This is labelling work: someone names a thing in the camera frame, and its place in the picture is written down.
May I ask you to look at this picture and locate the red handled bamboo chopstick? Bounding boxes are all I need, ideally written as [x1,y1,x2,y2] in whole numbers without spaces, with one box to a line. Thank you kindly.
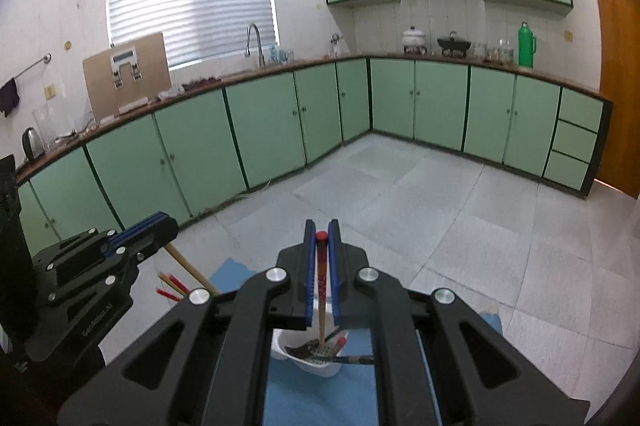
[316,231,329,348]

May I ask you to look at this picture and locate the black plastic spoon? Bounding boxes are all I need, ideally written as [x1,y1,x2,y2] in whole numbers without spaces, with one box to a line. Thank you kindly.
[284,339,320,359]

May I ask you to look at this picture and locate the black chopstick silver band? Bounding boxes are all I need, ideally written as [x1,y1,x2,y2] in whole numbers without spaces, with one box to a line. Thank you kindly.
[317,354,375,365]

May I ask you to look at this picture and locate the green lower kitchen cabinets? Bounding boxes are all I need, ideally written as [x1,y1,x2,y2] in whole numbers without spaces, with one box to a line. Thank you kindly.
[18,57,612,253]

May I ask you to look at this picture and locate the plain bamboo chopstick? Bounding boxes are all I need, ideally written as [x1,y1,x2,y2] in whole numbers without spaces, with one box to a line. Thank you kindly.
[164,243,220,296]

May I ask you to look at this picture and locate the red orange bamboo chopstick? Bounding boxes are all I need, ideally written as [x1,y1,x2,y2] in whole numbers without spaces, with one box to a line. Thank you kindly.
[155,288,183,302]

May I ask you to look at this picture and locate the leftmost red bamboo chopstick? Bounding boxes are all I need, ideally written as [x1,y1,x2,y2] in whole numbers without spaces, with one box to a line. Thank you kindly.
[326,336,347,359]

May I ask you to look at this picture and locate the white plastic utensil holder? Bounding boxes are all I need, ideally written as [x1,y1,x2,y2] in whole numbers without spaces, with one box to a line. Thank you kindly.
[271,328,348,378]

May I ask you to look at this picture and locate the steel electric kettle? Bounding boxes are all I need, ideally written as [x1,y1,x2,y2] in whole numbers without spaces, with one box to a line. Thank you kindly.
[21,127,46,163]

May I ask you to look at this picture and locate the clear glass pitcher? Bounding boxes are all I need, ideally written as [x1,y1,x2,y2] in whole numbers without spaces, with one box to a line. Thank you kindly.
[32,98,75,151]

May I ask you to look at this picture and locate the brown cardboard box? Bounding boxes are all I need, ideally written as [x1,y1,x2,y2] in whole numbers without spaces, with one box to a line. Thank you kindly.
[82,33,171,123]

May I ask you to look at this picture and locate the chrome sink faucet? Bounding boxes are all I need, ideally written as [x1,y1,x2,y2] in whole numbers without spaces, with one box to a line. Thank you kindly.
[244,23,266,68]

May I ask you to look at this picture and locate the dark hanging towel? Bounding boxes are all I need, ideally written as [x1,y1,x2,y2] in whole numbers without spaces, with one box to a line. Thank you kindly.
[0,78,20,117]

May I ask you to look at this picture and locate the white cooking pot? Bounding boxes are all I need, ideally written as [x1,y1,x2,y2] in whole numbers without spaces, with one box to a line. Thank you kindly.
[401,26,426,56]

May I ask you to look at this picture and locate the black wok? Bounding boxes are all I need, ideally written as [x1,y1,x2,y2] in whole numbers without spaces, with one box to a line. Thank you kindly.
[437,30,472,58]

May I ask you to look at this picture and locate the green thermos bottle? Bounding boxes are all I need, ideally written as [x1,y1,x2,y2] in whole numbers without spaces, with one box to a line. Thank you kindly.
[518,22,537,68]

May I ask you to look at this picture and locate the brown wooden door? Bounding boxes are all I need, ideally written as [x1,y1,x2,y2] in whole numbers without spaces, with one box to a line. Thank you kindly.
[597,0,639,198]

